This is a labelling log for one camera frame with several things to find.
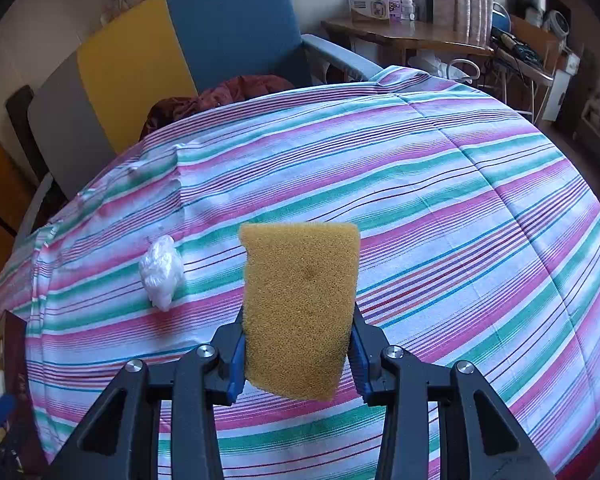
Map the striped tablecloth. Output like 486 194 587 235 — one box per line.
0 65 600 480

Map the dark red cloth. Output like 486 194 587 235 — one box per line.
140 75 296 141

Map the white wire stand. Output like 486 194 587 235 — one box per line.
410 55 481 86

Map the white round fan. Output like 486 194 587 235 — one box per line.
545 10 571 38

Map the wooden side desk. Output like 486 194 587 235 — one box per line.
321 16 496 68

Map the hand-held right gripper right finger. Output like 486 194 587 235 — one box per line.
350 305 558 480

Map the cardboard box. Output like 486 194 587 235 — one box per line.
510 12 581 73

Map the yellow sponge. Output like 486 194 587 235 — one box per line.
237 220 361 402

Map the white cabinet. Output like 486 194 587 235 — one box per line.
542 67 573 123

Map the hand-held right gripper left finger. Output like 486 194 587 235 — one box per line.
42 305 248 480

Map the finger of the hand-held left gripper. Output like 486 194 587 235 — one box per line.
0 394 17 428

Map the striped curtain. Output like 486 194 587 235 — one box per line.
407 0 493 43

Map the grey yellow blue armchair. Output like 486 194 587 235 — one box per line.
15 0 383 241

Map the crumpled white plastic bag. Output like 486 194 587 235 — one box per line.
139 235 186 311

